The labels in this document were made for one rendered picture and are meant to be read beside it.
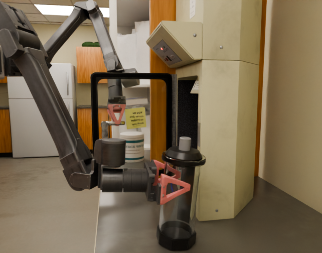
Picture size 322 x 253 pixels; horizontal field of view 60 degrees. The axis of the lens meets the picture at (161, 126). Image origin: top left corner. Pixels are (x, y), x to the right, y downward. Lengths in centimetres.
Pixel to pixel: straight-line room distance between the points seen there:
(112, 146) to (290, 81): 78
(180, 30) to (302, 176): 69
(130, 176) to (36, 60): 37
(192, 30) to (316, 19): 48
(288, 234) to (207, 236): 22
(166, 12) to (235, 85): 48
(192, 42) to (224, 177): 40
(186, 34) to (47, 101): 40
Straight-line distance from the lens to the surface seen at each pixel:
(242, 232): 85
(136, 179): 67
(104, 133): 104
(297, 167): 117
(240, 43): 85
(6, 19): 82
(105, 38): 130
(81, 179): 69
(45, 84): 75
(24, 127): 590
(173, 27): 79
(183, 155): 66
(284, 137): 123
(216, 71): 81
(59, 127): 72
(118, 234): 82
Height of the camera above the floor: 133
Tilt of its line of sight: 8 degrees down
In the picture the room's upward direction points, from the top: straight up
